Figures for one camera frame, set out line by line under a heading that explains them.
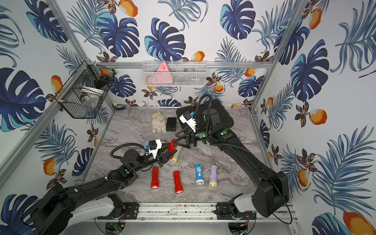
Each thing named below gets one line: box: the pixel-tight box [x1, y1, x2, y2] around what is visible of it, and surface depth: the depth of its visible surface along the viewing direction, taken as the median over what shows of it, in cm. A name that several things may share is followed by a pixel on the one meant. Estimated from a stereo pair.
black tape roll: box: [115, 103, 126, 111], surface depth 123 cm
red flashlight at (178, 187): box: [173, 170, 184, 194], surface depth 83 cm
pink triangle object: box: [154, 61, 173, 84], surface depth 92 cm
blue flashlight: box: [195, 164, 205, 186], surface depth 86 cm
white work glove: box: [150, 111, 167, 134], surface depth 112 cm
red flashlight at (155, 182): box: [150, 166, 160, 189], surface depth 85 cm
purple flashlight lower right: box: [209, 164, 218, 188], surface depth 85 cm
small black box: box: [165, 117, 177, 132], surface depth 108 cm
